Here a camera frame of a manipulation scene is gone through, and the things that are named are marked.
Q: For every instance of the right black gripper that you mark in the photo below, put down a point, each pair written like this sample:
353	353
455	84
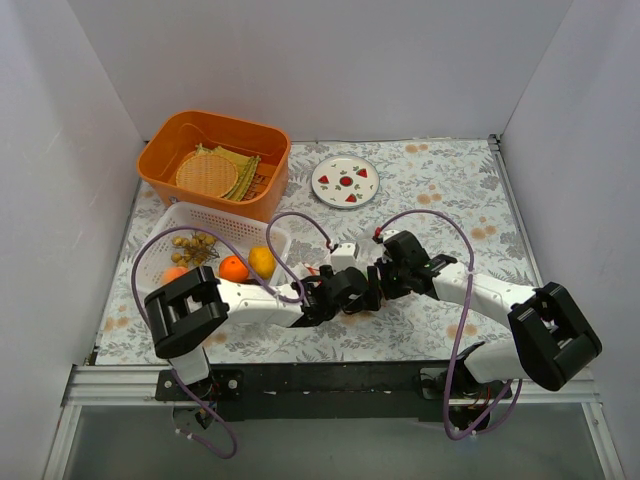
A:
405	267

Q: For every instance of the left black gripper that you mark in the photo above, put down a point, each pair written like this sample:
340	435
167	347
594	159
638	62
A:
372	286

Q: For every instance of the yellow fake lemon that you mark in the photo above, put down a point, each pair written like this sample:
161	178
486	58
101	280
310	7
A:
262	262

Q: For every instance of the orange fake tangerine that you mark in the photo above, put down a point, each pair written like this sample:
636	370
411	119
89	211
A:
234	270

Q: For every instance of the brown fake longan cluster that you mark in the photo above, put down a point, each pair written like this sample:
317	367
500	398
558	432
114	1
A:
194	250

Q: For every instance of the fake peach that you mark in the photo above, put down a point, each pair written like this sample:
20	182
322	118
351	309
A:
172	273

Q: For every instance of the clear zip top bag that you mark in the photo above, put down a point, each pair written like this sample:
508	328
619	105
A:
360	255

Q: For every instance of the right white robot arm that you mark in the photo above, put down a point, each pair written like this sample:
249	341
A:
551	339

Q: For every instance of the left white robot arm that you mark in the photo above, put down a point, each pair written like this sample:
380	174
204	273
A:
187	310

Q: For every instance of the white strawberry pattern plate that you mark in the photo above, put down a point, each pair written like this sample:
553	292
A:
345	181

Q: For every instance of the yellow green woven mat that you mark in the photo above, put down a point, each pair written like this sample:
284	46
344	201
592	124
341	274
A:
246	167

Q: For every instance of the round orange woven coaster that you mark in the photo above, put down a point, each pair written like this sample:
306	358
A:
206	174

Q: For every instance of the orange plastic tub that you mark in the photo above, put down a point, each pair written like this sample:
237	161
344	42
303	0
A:
177	140

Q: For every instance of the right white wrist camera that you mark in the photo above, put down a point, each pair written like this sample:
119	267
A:
380	236

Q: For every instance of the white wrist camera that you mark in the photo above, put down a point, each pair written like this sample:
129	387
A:
344	256
380	236

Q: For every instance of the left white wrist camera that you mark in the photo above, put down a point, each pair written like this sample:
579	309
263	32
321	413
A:
344	256

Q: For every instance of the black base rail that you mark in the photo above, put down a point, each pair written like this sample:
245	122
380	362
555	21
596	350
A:
325	390

